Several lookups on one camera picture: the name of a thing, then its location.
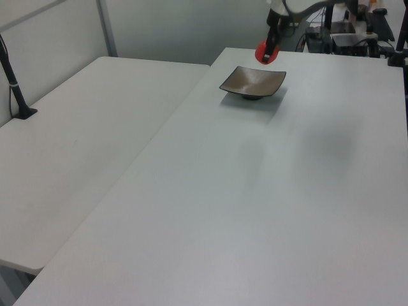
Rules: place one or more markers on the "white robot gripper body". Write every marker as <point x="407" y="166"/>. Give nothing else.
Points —
<point x="277" y="5"/>

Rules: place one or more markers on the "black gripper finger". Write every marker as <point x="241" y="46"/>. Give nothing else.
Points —
<point x="271" y="35"/>
<point x="280" y="32"/>

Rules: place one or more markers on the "red apple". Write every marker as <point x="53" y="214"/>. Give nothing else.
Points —
<point x="272" y="51"/>

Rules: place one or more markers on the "square brown ceramic plate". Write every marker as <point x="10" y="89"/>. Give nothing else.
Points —
<point x="253" y="81"/>

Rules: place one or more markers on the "dark green equipment box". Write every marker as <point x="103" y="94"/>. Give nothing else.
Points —
<point x="318" y="41"/>

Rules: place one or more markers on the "black vertical pole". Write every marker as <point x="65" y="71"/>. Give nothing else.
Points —
<point x="329" y="16"/>

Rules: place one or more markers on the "black flat panel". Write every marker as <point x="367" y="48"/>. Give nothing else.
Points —
<point x="343" y="27"/>

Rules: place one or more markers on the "black electronics box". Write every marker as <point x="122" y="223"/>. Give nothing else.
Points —
<point x="347" y="43"/>

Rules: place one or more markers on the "black sloped board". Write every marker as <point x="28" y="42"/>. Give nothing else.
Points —
<point x="381" y="27"/>

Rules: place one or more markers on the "black clamped stand pole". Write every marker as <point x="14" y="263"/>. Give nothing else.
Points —
<point x="398" y="48"/>

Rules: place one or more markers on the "grey partition frame post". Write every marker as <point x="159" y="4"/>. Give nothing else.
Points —
<point x="106" y="28"/>

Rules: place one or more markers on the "black camera stand with base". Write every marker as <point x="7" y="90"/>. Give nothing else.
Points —
<point x="12" y="83"/>

